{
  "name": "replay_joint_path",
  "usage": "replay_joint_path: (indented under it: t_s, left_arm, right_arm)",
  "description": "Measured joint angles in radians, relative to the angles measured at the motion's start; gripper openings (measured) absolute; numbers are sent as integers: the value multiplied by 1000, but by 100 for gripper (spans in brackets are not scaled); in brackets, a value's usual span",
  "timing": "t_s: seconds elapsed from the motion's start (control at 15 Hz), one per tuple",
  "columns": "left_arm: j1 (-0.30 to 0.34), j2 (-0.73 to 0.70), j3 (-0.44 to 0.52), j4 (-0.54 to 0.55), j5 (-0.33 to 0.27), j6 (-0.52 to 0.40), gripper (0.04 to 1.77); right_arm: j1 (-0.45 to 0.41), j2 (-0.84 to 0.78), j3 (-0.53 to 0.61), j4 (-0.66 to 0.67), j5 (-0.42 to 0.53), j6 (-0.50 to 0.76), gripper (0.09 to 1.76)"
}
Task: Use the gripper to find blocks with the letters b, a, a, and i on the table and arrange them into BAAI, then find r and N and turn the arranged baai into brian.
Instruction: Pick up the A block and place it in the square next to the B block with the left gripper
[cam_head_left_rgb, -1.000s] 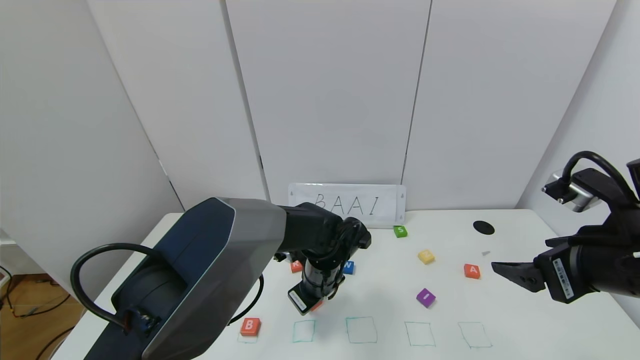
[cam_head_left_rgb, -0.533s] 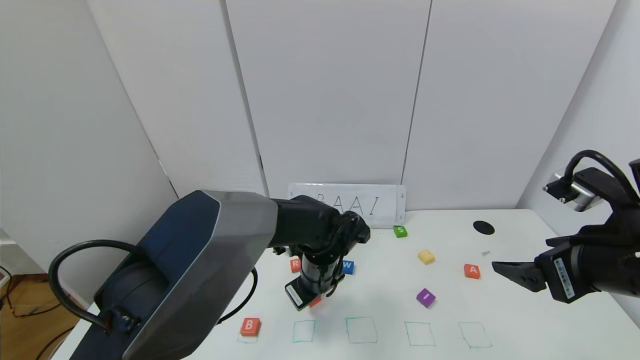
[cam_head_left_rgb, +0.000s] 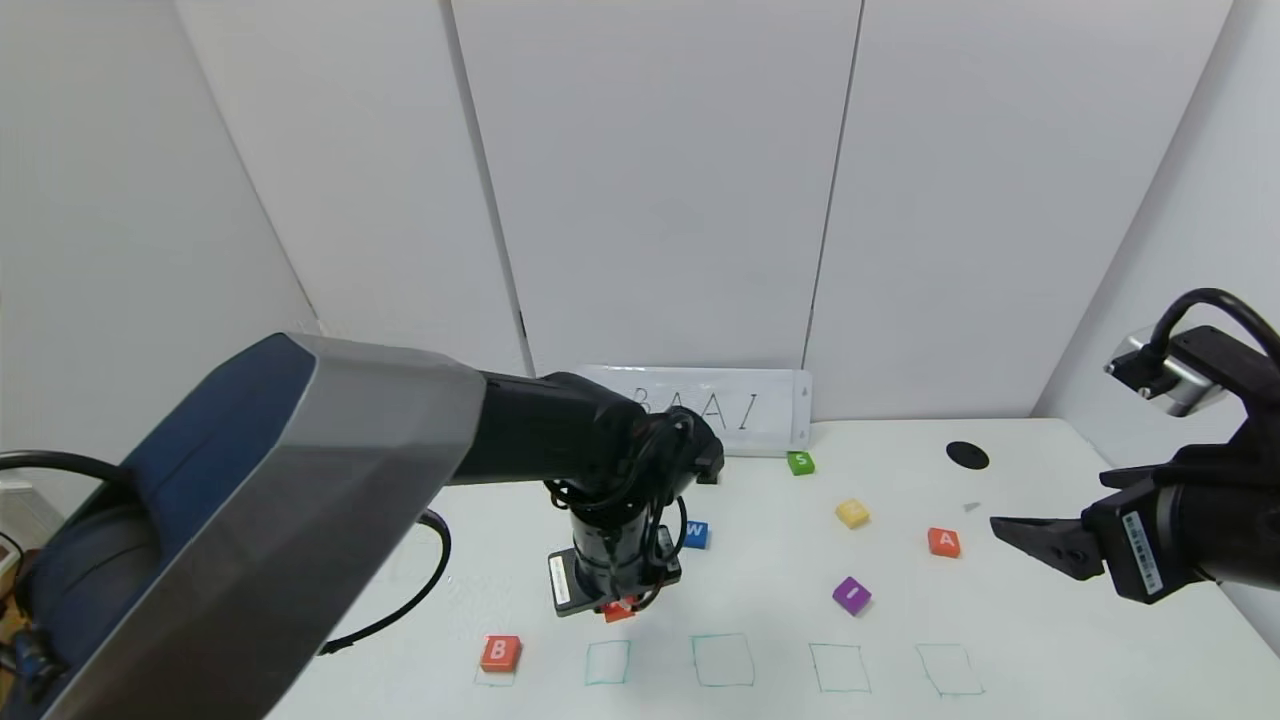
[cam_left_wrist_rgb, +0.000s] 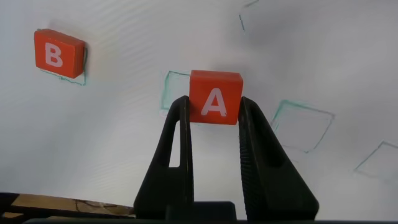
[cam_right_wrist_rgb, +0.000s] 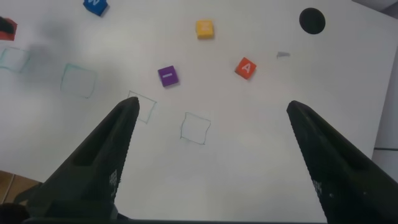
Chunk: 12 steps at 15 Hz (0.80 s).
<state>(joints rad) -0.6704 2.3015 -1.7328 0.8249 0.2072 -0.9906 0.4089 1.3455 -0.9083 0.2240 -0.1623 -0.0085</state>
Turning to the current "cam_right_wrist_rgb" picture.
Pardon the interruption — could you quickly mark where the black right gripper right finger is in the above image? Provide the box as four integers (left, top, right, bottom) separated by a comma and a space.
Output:
285, 100, 398, 224

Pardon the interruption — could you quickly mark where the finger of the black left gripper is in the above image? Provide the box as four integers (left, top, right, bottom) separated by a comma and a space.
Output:
0, 16, 16, 34

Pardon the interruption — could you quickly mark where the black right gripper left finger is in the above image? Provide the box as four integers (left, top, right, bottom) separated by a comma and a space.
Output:
23, 96, 141, 221

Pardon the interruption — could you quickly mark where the orange letter A block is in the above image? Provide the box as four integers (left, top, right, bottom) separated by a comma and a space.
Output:
234, 57, 257, 80
0, 17, 18, 42

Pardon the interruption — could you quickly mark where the blue letter W block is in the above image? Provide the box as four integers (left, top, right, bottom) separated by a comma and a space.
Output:
82, 0, 109, 17

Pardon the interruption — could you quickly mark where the purple letter I block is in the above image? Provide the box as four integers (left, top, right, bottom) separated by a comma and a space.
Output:
157, 65, 180, 88

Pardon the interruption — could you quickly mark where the black round table grommet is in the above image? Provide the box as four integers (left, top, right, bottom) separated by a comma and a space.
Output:
298, 7, 326, 35

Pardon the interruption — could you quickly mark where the yellow letter block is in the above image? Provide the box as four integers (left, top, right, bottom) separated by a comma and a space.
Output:
195, 19, 215, 40

